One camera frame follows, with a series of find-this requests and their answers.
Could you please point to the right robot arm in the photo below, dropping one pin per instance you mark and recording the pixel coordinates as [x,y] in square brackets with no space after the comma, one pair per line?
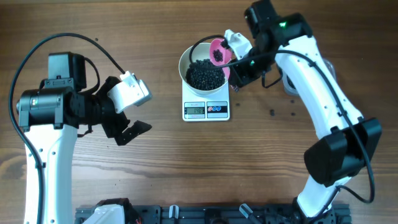
[346,140]

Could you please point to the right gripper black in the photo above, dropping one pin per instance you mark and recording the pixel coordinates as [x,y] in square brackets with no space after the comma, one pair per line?
[237,75]

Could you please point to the pink plastic measuring scoop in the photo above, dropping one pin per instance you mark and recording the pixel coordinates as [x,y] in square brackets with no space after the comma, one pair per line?
[219,56]

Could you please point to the clear plastic food container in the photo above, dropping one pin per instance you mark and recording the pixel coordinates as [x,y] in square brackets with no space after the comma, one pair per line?
[289,86]

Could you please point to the white digital kitchen scale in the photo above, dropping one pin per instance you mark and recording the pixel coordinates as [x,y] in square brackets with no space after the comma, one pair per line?
[201,106]

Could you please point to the black beans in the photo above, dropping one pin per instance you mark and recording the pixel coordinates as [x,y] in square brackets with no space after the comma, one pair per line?
[205,76]

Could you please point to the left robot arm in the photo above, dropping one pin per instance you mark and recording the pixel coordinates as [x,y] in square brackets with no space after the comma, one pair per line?
[50,117]

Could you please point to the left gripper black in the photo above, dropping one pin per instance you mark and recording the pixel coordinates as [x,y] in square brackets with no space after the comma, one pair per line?
[113,129]

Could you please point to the white bowl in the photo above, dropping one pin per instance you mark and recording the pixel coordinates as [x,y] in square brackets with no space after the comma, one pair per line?
[199,51]

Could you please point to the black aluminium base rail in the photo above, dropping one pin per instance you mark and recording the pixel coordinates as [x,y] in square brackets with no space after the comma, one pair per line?
[214,214]

